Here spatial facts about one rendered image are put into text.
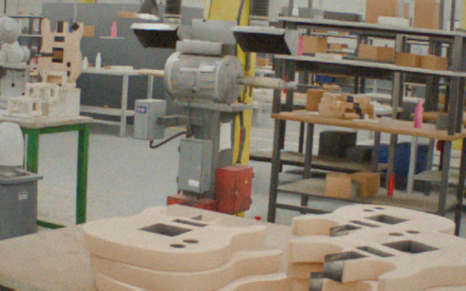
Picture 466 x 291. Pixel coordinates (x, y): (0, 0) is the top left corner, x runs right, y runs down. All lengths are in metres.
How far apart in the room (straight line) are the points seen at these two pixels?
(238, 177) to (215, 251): 2.67
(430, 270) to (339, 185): 4.96
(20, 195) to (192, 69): 1.14
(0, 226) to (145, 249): 2.67
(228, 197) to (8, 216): 1.17
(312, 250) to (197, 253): 0.24
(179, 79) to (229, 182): 0.61
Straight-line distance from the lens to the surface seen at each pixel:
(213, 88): 4.49
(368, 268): 1.67
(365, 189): 6.71
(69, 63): 5.35
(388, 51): 8.54
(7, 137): 4.41
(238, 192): 4.52
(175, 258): 1.79
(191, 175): 4.47
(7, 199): 4.39
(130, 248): 1.82
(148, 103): 4.40
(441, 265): 1.67
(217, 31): 4.67
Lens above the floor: 1.49
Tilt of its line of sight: 8 degrees down
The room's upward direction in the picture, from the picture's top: 4 degrees clockwise
